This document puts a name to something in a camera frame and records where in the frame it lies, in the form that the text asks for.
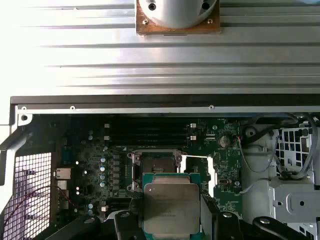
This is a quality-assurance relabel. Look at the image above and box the silver coin cell battery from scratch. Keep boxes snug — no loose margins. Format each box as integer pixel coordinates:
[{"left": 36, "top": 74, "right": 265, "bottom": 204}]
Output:
[{"left": 218, "top": 134, "right": 231, "bottom": 148}]

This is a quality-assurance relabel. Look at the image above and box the black PC case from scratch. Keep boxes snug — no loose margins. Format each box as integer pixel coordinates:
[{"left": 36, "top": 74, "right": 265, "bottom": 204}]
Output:
[{"left": 0, "top": 94, "right": 320, "bottom": 240}]

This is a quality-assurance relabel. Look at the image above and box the green motherboard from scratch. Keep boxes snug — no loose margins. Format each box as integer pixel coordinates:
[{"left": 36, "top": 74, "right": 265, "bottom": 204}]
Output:
[{"left": 51, "top": 116, "right": 244, "bottom": 222}]

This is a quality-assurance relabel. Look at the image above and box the metal network port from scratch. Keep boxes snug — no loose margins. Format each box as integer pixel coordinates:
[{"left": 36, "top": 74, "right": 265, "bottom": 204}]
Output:
[{"left": 53, "top": 167, "right": 72, "bottom": 180}]

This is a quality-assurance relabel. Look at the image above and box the thin red wire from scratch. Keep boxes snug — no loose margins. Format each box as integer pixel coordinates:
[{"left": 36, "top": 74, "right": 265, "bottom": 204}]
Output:
[{"left": 3, "top": 186, "right": 80, "bottom": 227}]

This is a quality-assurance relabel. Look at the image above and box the silver CPU green edge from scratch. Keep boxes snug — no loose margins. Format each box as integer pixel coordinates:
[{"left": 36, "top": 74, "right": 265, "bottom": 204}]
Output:
[{"left": 141, "top": 172, "right": 202, "bottom": 240}]

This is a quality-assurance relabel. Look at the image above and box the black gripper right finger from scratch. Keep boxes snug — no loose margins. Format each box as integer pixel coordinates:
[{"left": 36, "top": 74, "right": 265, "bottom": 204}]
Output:
[{"left": 200, "top": 193, "right": 311, "bottom": 240}]

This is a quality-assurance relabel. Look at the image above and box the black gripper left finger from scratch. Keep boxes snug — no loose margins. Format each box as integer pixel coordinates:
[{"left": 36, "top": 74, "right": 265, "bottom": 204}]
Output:
[{"left": 44, "top": 196, "right": 145, "bottom": 240}]

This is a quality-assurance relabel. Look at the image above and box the grey flat cable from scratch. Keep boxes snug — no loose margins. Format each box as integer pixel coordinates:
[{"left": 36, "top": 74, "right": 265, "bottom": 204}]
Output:
[{"left": 273, "top": 112, "right": 320, "bottom": 182}]

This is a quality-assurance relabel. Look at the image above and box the black RAM slot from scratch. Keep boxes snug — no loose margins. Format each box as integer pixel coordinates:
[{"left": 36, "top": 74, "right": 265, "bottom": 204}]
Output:
[
  {"left": 104, "top": 140, "right": 197, "bottom": 148},
  {"left": 104, "top": 134, "right": 197, "bottom": 142},
  {"left": 104, "top": 128, "right": 197, "bottom": 136},
  {"left": 104, "top": 122, "right": 197, "bottom": 130}
]

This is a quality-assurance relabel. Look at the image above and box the thin grey twisted wire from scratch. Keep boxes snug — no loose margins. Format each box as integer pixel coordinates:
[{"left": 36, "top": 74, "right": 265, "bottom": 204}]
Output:
[
  {"left": 237, "top": 136, "right": 280, "bottom": 174},
  {"left": 238, "top": 177, "right": 271, "bottom": 195}
]

